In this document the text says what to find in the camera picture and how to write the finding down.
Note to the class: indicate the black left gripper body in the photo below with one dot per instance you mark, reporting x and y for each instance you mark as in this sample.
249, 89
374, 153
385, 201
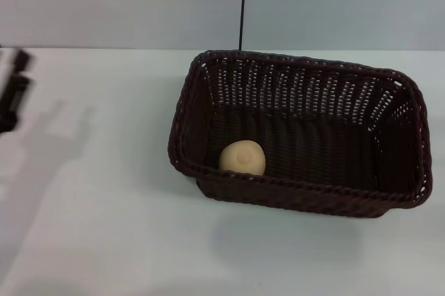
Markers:
7, 122

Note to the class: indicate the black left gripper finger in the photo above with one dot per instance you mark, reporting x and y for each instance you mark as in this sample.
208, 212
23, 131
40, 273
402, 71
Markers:
17, 92
22, 59

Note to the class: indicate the round bun with orange centre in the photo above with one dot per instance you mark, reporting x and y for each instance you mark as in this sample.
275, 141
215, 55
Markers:
240, 158

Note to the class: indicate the dark brown woven basket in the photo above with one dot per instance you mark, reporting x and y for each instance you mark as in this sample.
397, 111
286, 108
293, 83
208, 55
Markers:
313, 198

